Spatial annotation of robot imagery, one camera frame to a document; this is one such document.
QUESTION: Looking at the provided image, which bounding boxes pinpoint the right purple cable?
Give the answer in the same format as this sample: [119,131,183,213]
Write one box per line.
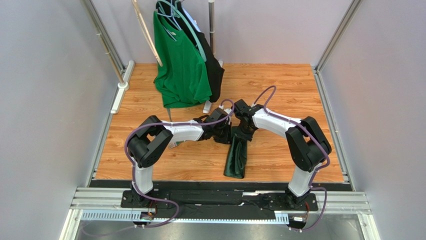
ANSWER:
[252,85,331,233]

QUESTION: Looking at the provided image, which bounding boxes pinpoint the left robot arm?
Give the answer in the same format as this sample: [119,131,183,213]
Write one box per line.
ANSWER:
[121,106,233,208]

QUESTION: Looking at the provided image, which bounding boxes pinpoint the metal rack pole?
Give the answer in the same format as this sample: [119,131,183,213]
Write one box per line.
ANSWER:
[208,0,216,54]

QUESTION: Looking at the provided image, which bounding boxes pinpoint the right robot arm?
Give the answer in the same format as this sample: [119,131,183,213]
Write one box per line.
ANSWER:
[233,99,332,209]

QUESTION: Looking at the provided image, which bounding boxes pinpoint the black t-shirt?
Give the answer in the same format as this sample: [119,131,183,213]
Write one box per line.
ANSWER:
[174,0,226,103]

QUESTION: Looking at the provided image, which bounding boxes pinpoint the silver fork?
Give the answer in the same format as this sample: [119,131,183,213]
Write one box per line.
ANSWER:
[168,141,184,149]

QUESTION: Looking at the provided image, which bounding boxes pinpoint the green t-shirt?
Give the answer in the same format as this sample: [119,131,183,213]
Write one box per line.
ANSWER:
[153,11,212,109]

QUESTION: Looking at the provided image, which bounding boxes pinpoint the teal clothes hanger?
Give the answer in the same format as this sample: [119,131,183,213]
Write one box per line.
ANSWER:
[155,0,207,62]

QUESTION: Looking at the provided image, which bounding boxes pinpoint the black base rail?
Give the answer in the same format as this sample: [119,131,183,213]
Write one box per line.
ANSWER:
[89,180,320,221]

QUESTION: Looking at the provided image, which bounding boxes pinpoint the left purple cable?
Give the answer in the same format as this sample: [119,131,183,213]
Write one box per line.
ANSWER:
[124,98,236,229]

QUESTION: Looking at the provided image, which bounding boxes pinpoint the dark green cloth napkin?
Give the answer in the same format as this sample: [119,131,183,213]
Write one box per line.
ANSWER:
[223,126,248,179]

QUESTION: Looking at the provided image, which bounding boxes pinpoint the white corner pole bracket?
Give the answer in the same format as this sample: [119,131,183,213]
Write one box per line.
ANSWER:
[110,60,136,114]

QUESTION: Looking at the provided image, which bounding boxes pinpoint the purple cable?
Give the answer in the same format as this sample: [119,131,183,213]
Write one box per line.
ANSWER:
[252,85,331,233]
[124,98,236,229]

